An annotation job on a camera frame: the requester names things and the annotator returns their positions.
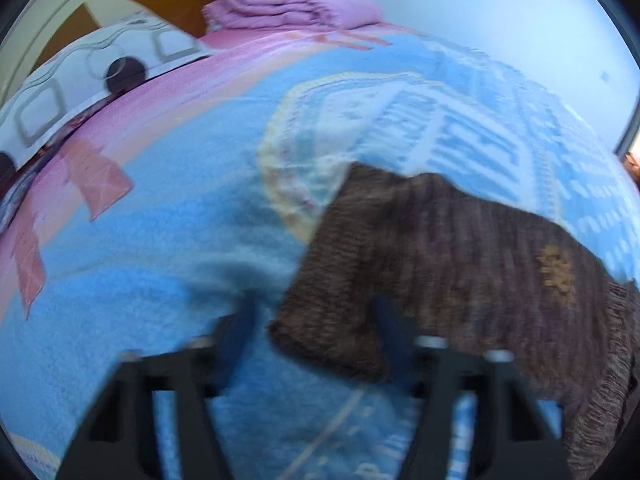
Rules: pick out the pink folded quilt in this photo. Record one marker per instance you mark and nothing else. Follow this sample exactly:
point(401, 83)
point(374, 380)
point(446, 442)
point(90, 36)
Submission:
point(280, 5)

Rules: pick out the blue and pink printed blanket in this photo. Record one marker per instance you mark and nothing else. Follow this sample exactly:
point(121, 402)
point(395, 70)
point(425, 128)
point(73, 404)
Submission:
point(175, 210)

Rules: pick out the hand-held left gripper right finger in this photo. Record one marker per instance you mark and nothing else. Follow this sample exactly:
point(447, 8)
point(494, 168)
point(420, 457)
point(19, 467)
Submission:
point(387, 330)

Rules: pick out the white patterned pillow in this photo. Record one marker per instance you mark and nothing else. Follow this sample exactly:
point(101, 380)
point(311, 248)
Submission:
point(50, 90)

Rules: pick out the brown knit sweater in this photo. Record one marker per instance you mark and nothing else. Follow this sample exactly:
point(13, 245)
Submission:
point(450, 240)

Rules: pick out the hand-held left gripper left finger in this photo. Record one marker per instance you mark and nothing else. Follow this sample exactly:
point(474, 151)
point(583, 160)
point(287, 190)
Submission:
point(239, 327)

